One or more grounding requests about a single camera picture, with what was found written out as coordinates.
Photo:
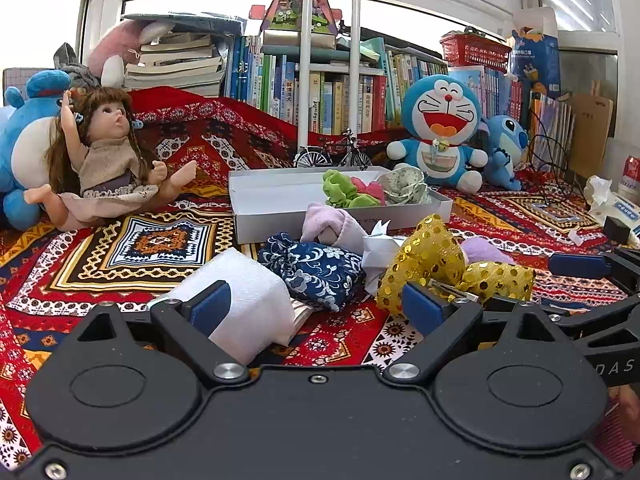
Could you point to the row of thin picture books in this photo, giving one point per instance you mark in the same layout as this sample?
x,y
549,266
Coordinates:
x,y
550,130

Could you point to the white floral scrunchie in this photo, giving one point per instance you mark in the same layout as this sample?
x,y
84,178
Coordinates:
x,y
417,195

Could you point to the navy floral fabric pouch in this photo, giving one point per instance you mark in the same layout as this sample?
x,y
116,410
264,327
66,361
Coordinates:
x,y
320,270

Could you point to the pink scrunchie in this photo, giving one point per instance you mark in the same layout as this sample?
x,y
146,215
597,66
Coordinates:
x,y
370,189

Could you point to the grey gridded board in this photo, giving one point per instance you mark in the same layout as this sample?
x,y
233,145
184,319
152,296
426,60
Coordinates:
x,y
12,77

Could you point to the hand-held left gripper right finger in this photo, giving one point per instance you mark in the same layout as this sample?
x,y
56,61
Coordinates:
x,y
422,308

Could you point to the green gingham scrunchie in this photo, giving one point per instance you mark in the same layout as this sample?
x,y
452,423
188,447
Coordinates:
x,y
400,176

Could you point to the blue whale plush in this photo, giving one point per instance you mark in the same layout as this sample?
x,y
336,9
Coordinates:
x,y
25,160

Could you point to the stack of flat-lying books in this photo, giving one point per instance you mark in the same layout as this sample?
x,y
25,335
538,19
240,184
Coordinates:
x,y
172,65

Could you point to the beige flat box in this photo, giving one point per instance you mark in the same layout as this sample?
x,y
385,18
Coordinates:
x,y
295,40

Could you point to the row of upright books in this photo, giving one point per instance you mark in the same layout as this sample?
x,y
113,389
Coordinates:
x,y
320,95

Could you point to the brown-haired baby doll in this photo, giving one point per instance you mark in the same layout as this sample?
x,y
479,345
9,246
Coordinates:
x,y
105,160

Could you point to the white fluffy plush toy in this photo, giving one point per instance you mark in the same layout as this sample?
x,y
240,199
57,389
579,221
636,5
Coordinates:
x,y
380,255

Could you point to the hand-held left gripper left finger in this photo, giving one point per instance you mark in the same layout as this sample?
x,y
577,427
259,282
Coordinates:
x,y
210,306

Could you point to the white foam sponge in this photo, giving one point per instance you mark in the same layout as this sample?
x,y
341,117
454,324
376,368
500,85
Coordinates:
x,y
250,295

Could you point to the gold sequin bow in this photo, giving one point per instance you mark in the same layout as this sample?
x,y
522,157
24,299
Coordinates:
x,y
430,255

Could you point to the lavender folded towel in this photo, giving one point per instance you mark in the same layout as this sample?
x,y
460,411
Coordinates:
x,y
325,222

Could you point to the white wipes packet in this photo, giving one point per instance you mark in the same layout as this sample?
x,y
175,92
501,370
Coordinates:
x,y
622,210

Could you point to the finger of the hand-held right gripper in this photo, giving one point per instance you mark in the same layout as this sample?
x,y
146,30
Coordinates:
x,y
580,265
600,316

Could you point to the white pipe frame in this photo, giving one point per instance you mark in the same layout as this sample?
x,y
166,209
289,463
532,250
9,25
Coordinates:
x,y
305,60

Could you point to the pink rabbit plush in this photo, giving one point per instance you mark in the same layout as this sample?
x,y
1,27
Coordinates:
x,y
112,45

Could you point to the purple fluffy puff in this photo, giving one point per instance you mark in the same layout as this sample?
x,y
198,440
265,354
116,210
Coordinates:
x,y
485,255

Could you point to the small black box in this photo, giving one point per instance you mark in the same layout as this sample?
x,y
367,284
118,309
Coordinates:
x,y
617,230

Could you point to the red patterned blanket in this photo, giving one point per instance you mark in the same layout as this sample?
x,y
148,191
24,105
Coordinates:
x,y
150,270

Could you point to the miniature black bicycle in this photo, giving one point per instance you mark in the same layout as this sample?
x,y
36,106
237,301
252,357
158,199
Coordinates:
x,y
350,152

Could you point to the blue robot cat plush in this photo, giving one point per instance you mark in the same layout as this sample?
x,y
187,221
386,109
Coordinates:
x,y
440,125

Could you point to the dark flat folder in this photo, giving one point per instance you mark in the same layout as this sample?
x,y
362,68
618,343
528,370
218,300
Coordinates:
x,y
185,22

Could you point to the blue printed carton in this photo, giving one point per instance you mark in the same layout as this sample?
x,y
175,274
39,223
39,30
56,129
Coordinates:
x,y
535,60

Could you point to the blue alien plush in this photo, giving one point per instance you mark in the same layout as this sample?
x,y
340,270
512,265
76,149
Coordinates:
x,y
505,145

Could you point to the red plastic basket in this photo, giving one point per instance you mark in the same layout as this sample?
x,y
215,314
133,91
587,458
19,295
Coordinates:
x,y
475,50

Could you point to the crumpled white tissue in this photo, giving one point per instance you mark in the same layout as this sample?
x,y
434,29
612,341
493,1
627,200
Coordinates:
x,y
597,187

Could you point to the red drink can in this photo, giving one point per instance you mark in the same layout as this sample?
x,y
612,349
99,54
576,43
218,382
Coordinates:
x,y
631,172

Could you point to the wooden board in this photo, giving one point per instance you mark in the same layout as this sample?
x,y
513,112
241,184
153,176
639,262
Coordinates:
x,y
592,120

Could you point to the grey plush toy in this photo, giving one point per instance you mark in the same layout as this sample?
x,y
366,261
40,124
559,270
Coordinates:
x,y
75,67

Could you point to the white shallow cardboard box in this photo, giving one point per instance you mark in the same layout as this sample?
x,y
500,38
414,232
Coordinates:
x,y
280,200

